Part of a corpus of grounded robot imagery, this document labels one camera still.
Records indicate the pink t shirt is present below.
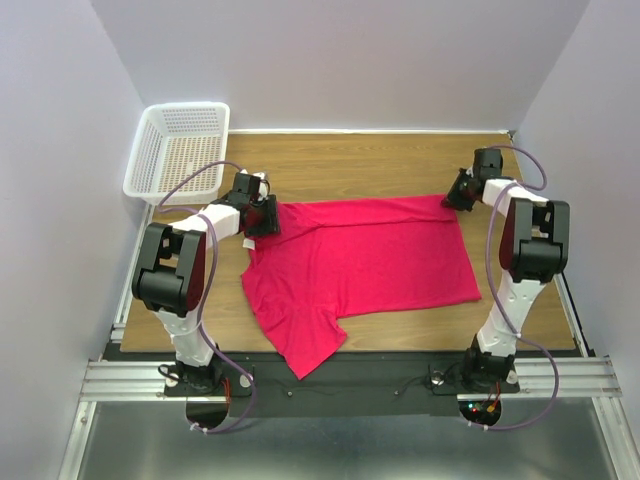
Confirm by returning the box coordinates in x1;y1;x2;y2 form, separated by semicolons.
241;195;481;380

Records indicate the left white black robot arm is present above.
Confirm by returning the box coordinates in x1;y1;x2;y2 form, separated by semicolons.
131;170;280;395

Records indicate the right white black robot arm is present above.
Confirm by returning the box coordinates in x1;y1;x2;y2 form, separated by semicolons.
442;145;570;390

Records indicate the white plastic basket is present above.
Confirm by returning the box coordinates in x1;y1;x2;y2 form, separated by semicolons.
123;101;230;205

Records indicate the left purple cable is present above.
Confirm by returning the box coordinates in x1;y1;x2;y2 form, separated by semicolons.
157;159;260;435

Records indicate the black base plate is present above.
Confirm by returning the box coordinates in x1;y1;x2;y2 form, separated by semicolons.
158;352;519;428

